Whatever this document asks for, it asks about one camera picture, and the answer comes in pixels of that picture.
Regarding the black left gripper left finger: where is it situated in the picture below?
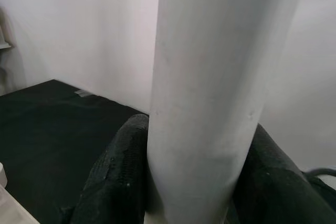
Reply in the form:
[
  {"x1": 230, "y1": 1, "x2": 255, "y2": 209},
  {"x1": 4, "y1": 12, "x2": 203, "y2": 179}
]
[{"x1": 69, "y1": 113, "x2": 157, "y2": 224}]

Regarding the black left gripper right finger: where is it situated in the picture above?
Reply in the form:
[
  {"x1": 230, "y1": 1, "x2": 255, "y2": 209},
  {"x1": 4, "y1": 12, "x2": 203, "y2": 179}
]
[{"x1": 229, "y1": 123, "x2": 336, "y2": 224}]

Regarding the white plastic table leg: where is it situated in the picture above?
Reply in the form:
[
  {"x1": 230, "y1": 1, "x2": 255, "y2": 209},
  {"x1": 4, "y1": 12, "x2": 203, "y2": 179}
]
[{"x1": 143, "y1": 0, "x2": 309, "y2": 224}]

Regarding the white plastic children table top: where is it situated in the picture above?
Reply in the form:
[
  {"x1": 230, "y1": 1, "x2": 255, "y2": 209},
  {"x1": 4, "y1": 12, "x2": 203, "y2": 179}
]
[{"x1": 0, "y1": 162, "x2": 41, "y2": 224}]

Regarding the black tablecloth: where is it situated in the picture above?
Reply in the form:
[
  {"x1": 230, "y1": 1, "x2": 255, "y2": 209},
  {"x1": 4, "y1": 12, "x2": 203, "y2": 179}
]
[{"x1": 0, "y1": 78, "x2": 336, "y2": 224}]

